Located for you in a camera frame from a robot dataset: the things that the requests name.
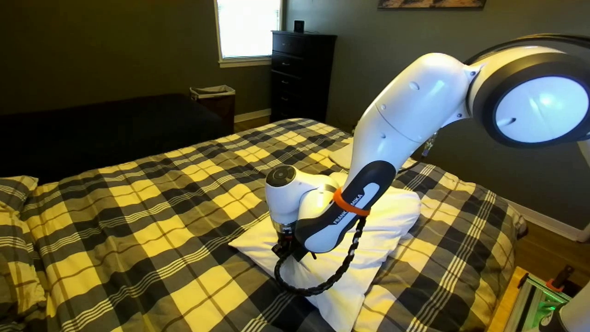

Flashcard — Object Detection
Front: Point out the black dresser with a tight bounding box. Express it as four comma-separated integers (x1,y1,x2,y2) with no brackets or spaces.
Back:
270,30,340,126

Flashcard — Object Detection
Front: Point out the green framed robot stand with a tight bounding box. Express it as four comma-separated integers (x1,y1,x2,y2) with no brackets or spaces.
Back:
504,266,576,332

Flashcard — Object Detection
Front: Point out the white pillow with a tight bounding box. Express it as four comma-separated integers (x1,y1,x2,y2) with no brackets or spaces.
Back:
227,170,424,332

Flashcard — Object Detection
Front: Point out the yellow plaid bed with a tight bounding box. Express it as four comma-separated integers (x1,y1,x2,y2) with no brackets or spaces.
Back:
0,117,522,332

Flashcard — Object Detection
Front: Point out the orange strap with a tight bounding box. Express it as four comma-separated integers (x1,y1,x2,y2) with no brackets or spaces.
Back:
332,189,373,220

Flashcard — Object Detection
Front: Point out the grey robot base column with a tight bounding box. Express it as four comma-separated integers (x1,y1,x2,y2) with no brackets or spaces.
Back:
555,281,590,332

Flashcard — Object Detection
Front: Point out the bright window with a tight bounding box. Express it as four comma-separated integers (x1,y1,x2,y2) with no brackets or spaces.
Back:
212,0,288,71

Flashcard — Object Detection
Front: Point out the plaid pillow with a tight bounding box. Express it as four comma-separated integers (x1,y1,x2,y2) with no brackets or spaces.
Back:
0,174,41,215
0,202,50,327

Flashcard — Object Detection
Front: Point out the wall picture frame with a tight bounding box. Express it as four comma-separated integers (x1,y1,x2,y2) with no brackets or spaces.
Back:
376,0,489,12

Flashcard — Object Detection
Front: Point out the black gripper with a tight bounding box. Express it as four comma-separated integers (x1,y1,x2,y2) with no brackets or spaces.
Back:
271,224,310,264

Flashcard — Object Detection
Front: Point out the small dark side table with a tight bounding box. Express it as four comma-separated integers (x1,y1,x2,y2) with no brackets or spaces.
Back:
188,84,238,135

